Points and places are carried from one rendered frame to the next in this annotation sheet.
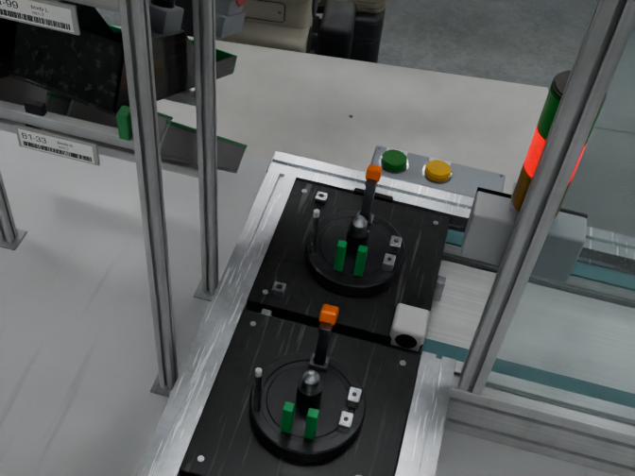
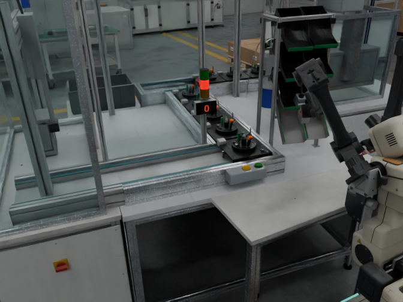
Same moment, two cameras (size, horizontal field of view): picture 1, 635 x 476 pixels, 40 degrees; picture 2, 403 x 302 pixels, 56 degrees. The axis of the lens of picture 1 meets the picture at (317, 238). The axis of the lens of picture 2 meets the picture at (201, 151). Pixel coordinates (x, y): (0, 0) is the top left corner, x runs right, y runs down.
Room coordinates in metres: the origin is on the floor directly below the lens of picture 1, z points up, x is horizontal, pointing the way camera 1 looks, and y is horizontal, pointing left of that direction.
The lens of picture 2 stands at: (2.40, -1.19, 1.97)
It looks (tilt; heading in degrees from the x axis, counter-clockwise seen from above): 28 degrees down; 152
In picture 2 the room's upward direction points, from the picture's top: 1 degrees counter-clockwise
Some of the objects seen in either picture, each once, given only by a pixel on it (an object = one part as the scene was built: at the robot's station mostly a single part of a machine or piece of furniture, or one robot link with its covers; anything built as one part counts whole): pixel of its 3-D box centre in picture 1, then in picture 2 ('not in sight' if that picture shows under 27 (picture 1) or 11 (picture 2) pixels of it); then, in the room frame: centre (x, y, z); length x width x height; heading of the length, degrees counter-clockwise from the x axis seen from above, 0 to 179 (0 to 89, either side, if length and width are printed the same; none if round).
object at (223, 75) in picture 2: not in sight; (234, 71); (-0.43, 0.69, 1.01); 0.24 x 0.24 x 0.13; 80
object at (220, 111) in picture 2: not in sight; (212, 110); (0.31, 0.03, 1.01); 0.24 x 0.24 x 0.13; 80
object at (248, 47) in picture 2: not in sight; (261, 56); (-3.41, 3.30, 0.20); 1.20 x 0.80 x 0.41; 178
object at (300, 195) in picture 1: (353, 260); (243, 148); (0.80, -0.05, 0.96); 0.24 x 0.24 x 0.02; 80
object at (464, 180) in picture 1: (434, 186); (246, 173); (1.00, -0.17, 0.93); 0.21 x 0.07 x 0.06; 80
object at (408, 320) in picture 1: (408, 328); (221, 142); (0.69, -0.13, 0.97); 0.05 x 0.05 x 0.04; 80
